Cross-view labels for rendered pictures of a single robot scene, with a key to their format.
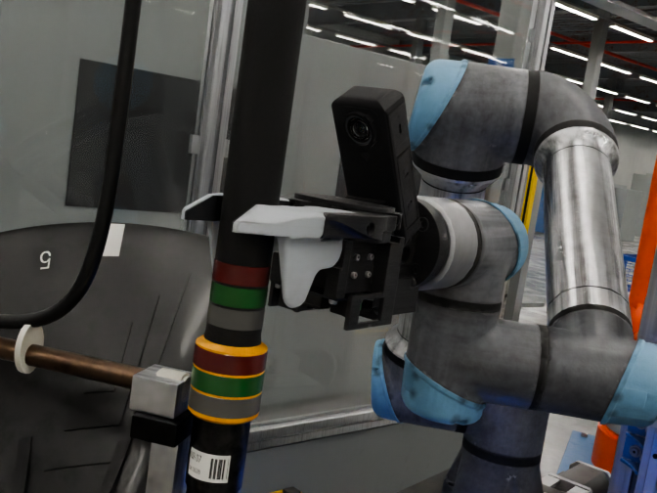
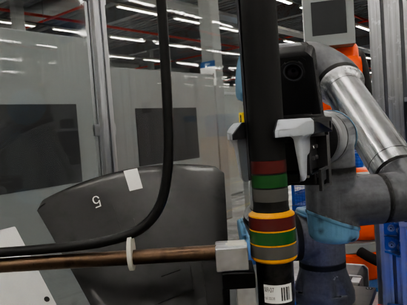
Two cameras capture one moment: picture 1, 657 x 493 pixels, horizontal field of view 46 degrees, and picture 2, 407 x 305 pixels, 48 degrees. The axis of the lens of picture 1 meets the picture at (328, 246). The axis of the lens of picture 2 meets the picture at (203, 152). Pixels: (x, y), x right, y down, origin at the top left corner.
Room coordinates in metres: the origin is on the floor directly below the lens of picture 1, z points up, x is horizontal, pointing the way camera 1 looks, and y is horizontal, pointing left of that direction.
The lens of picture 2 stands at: (0.05, 0.18, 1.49)
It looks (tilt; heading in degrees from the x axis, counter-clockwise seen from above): 3 degrees down; 349
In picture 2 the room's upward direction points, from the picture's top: 4 degrees counter-clockwise
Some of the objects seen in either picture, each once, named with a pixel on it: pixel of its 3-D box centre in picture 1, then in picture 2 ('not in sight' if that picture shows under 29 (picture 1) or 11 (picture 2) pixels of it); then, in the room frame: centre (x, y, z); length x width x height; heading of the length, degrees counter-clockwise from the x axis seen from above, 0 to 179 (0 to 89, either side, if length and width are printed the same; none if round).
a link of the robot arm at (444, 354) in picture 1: (467, 357); (342, 202); (0.67, -0.14, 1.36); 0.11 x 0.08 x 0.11; 84
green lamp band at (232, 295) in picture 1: (239, 292); (269, 180); (0.45, 0.05, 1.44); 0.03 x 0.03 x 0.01
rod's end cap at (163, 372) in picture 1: (171, 385); (236, 250); (0.46, 0.08, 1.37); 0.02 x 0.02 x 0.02; 78
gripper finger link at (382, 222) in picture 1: (346, 222); (308, 125); (0.49, -0.01, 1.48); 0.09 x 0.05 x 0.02; 151
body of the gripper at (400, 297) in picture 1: (361, 253); (300, 147); (0.55, -0.02, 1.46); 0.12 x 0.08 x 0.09; 143
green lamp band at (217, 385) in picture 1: (228, 376); (272, 233); (0.45, 0.05, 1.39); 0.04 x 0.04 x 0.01
